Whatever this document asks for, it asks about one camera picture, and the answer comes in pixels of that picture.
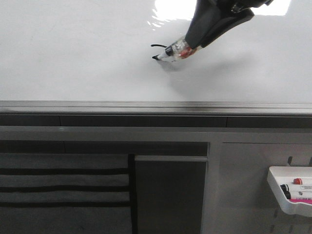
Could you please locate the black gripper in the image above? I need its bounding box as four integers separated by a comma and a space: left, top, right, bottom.
185, 0, 273, 48

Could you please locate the red magnet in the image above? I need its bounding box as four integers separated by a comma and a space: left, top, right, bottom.
171, 37, 203, 61

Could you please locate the black white whiteboard marker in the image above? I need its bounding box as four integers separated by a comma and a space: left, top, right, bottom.
151, 44, 173, 60

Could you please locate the white whiteboard surface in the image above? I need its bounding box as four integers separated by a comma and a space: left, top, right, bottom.
0, 0, 312, 103

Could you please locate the red capped marker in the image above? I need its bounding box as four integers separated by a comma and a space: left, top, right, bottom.
293, 178, 312, 186

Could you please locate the black capped marker upper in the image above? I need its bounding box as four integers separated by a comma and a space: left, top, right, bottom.
279, 184, 312, 193

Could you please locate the black capped marker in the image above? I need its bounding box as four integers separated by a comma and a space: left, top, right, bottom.
284, 191, 312, 200
279, 184, 312, 193

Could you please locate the dark grey panel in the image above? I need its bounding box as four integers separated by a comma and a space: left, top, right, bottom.
135, 155, 208, 234

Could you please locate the white plastic marker tray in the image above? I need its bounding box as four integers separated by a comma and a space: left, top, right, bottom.
267, 166, 312, 217

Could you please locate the black capped marker lower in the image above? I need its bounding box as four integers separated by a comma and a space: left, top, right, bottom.
284, 191, 312, 200

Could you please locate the white pegboard panel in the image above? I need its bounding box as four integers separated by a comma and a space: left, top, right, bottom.
214, 143, 312, 234

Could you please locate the pink eraser block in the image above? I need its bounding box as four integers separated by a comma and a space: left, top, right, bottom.
289, 199, 312, 204

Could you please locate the grey striped fabric organizer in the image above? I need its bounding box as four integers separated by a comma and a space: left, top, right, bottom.
0, 154, 137, 234

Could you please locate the grey aluminium whiteboard frame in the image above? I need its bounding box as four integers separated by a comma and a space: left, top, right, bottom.
0, 100, 312, 117

